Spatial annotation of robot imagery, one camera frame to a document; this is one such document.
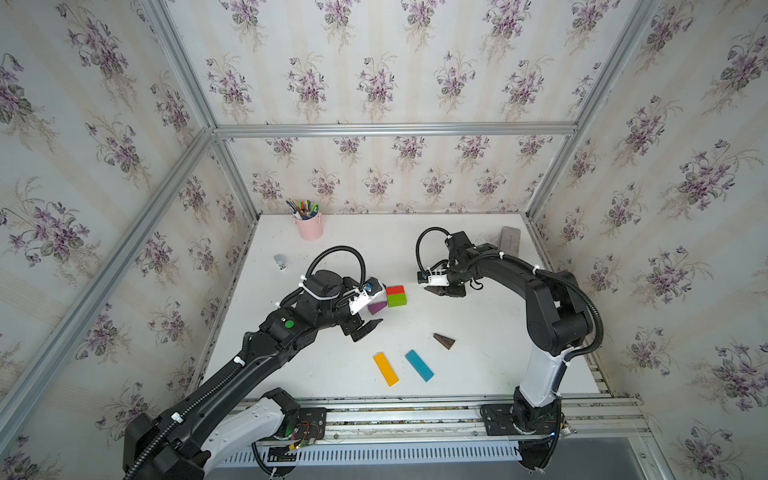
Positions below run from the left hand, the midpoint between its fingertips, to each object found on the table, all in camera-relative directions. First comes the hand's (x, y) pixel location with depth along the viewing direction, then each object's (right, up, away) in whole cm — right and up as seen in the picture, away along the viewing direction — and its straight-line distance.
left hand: (371, 300), depth 74 cm
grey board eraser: (+50, +15, +34) cm, 62 cm away
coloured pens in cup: (-26, +26, +32) cm, 49 cm away
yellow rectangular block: (+4, -21, +8) cm, 23 cm away
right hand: (+24, +1, +22) cm, 32 cm away
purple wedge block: (0, -6, +18) cm, 19 cm away
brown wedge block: (+22, -15, +11) cm, 28 cm away
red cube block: (+7, -1, +21) cm, 23 cm away
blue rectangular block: (+13, -20, +9) cm, 26 cm away
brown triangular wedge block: (+19, +1, +12) cm, 23 cm away
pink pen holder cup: (-24, +20, +33) cm, 45 cm away
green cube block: (+7, -4, +22) cm, 23 cm away
